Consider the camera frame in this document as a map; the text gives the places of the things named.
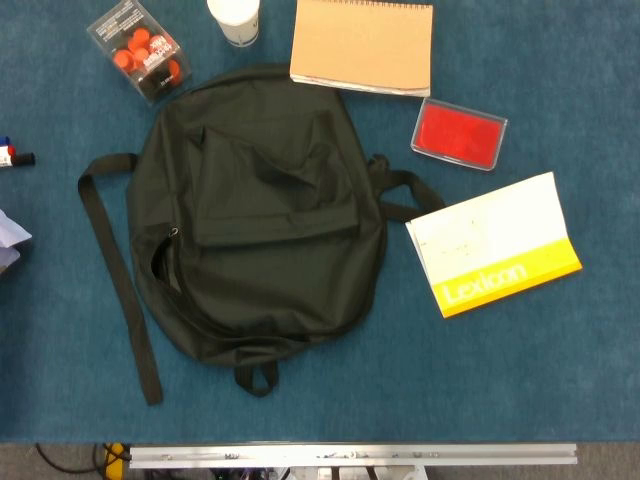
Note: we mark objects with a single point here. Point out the black fabric backpack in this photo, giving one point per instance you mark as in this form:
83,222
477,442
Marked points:
260,250

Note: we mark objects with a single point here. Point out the white book with yellow band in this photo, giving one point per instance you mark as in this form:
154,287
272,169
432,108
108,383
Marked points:
490,235

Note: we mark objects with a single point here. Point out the red ink pad clear case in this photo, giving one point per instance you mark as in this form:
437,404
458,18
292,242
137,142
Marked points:
457,134

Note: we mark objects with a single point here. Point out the brown spiral notebook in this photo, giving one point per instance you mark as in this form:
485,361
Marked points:
360,45

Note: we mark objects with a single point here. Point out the white paper cup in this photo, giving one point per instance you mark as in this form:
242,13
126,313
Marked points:
235,20

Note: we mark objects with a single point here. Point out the clear box of orange caps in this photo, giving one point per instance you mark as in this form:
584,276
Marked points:
145,55

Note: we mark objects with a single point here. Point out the white paper scrap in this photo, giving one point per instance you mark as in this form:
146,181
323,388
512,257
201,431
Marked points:
10,235

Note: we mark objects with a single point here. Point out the white marker red black cap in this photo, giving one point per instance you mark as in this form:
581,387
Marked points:
15,159

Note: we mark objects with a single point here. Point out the blue capped marker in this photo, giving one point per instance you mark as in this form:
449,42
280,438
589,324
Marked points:
4,140

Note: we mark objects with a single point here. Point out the aluminium profile rail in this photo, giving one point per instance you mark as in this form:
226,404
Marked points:
350,455

